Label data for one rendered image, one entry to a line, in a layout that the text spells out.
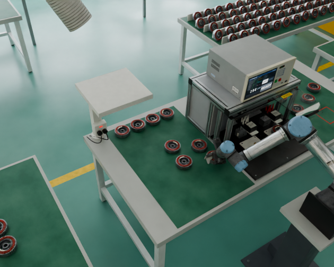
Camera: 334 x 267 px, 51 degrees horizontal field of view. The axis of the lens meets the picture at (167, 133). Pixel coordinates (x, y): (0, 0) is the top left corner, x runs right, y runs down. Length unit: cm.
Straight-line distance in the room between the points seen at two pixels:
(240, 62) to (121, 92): 79
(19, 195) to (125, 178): 65
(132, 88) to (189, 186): 72
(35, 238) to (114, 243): 91
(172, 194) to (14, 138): 211
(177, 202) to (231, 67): 93
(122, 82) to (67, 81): 226
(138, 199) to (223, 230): 103
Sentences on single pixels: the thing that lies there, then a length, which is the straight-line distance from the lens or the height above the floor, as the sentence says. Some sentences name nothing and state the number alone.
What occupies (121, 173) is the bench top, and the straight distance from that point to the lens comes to 230.
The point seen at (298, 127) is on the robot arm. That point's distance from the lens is 199.
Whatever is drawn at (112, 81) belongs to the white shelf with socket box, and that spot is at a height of 120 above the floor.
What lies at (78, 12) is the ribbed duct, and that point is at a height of 166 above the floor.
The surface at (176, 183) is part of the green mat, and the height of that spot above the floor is 75.
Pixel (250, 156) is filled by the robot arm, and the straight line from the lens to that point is 215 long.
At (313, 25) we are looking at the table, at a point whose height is 74.
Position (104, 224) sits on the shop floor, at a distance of 298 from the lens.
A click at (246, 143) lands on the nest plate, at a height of 78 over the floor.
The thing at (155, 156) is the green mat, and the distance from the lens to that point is 239.
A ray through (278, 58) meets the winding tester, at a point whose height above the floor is 132.
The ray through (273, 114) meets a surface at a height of 92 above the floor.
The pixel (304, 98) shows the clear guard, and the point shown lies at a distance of 260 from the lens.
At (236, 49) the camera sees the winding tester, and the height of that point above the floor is 132.
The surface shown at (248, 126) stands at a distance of 246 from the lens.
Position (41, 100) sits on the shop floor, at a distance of 425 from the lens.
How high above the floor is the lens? 251
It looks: 43 degrees down
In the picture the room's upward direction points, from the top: 3 degrees clockwise
